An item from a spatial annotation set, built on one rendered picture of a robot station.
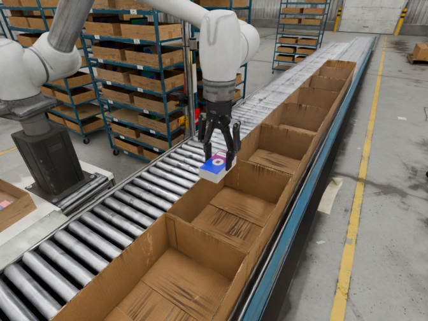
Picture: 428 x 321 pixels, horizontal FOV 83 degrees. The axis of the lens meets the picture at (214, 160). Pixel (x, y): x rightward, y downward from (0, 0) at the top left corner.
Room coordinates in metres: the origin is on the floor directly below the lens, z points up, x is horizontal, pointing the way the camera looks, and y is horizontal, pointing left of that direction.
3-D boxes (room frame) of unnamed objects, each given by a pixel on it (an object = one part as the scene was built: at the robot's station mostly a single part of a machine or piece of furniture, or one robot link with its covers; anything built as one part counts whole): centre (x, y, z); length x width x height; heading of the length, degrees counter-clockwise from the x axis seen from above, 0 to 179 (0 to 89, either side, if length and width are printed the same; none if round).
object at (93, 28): (2.53, 0.93, 1.39); 0.40 x 0.30 x 0.10; 56
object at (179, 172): (1.14, 0.15, 0.72); 0.52 x 0.05 x 0.05; 58
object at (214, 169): (0.66, -0.01, 1.14); 0.13 x 0.07 x 0.04; 148
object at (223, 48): (0.68, -0.02, 1.51); 0.13 x 0.11 x 0.16; 155
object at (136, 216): (0.81, 0.35, 0.72); 0.52 x 0.05 x 0.05; 58
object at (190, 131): (1.63, 0.17, 1.11); 0.12 x 0.05 x 0.88; 148
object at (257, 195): (0.63, -0.07, 0.96); 0.39 x 0.29 x 0.17; 148
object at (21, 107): (1.04, 0.87, 1.23); 0.22 x 0.18 x 0.06; 159
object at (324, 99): (1.63, -0.69, 0.96); 0.39 x 0.29 x 0.17; 148
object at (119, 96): (2.53, 0.93, 0.79); 0.40 x 0.30 x 0.10; 60
